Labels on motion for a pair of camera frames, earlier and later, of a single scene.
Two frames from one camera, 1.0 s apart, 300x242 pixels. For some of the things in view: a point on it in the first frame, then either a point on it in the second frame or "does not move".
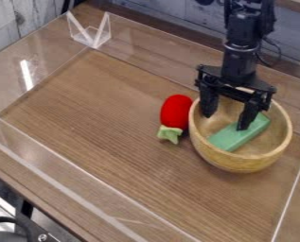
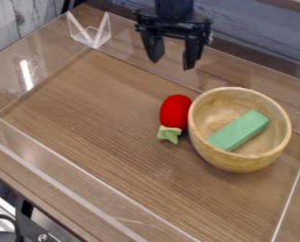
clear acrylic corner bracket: (90, 36) does not move
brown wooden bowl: (252, 155) does not move
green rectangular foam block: (231, 137) does not move
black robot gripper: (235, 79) -> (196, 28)
